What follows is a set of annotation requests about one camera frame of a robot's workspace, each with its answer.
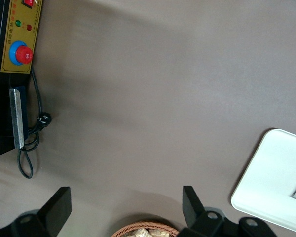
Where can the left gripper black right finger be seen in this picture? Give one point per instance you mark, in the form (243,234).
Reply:
(193,209)

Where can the brown paper table cover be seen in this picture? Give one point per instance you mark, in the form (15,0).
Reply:
(148,98)

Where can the beige cracker snack packet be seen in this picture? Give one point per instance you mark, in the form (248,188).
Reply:
(140,232)
(160,233)

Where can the round brown wicker basket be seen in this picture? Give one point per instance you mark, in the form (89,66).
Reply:
(123,229)

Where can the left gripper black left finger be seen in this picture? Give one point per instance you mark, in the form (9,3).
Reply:
(56,209)

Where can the black sealer with yellow panel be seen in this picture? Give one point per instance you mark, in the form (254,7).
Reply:
(19,29)

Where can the cream plastic serving tray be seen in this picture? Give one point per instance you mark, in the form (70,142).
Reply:
(269,172)

